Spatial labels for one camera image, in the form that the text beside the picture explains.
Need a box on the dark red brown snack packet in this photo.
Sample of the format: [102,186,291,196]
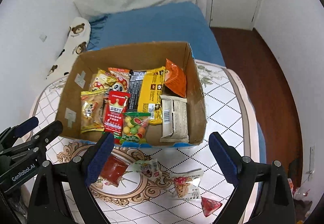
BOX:
[100,155,129,187]

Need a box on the yellow egg cake packet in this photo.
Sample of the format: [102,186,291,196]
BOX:
[80,89,106,133]

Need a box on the oat cookie packet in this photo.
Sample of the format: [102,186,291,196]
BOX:
[170,169,204,201]

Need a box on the green fruit candy packet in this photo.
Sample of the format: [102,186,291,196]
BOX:
[119,112,150,144]

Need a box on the red spicy strip packet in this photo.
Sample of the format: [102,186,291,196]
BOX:
[103,90,131,140]

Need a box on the white wafer packet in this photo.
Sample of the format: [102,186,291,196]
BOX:
[160,95,190,143]

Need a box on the orange snack packet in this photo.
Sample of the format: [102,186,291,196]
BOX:
[89,68,117,91]
[164,59,187,98]

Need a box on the yellow snack bar packet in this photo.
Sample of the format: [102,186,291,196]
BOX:
[137,67,165,125]

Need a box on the black snack bar packet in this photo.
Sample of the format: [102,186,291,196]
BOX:
[127,70,146,112]

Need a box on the panda snack packet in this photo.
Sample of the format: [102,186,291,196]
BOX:
[108,67,131,92]

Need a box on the white patterned bed mat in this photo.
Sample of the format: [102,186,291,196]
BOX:
[29,59,260,224]

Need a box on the red triangular snack packet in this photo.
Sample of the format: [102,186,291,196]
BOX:
[201,197,222,217]

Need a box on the pale green small snack packet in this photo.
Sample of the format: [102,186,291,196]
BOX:
[127,159,162,181]

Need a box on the blue cardboard milk box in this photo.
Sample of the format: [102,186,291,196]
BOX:
[56,42,207,146]

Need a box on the bear print bolster pillow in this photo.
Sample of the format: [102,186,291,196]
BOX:
[46,17,91,81]

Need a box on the blue bed sheet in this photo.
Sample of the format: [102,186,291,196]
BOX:
[87,2,266,163]

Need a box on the wall power socket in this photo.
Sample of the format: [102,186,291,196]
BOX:
[39,34,47,43]

